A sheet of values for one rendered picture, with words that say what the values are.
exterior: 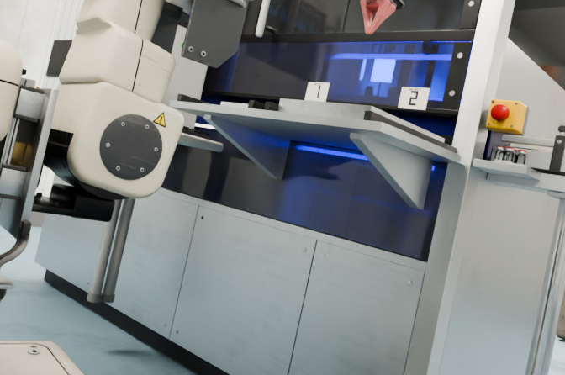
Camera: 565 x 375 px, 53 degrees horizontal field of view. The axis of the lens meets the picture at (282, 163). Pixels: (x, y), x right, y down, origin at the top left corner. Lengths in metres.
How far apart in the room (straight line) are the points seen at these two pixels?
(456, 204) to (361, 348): 0.46
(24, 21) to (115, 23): 3.57
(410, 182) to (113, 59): 0.81
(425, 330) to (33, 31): 3.68
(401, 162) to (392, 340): 0.47
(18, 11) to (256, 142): 3.05
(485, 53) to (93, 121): 1.00
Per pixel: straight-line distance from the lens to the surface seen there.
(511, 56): 1.64
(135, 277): 2.33
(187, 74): 2.04
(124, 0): 0.98
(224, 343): 1.95
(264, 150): 1.73
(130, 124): 0.93
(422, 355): 1.52
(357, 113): 1.21
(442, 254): 1.49
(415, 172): 1.45
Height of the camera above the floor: 0.72
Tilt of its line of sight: 2 degrees up
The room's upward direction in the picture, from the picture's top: 12 degrees clockwise
